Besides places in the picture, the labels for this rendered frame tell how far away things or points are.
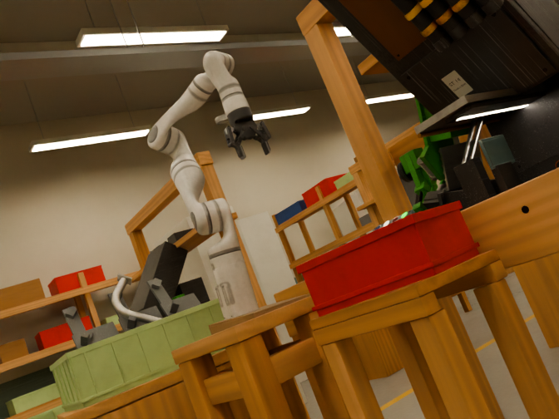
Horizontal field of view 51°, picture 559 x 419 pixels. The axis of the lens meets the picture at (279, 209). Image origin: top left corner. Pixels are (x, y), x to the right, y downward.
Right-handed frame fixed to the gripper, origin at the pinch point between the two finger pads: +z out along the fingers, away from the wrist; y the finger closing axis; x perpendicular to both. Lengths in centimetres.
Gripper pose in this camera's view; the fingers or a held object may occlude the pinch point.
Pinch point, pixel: (255, 154)
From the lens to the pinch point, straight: 178.1
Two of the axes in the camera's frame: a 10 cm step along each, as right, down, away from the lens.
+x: -5.2, 3.4, 7.8
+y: 7.7, -2.1, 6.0
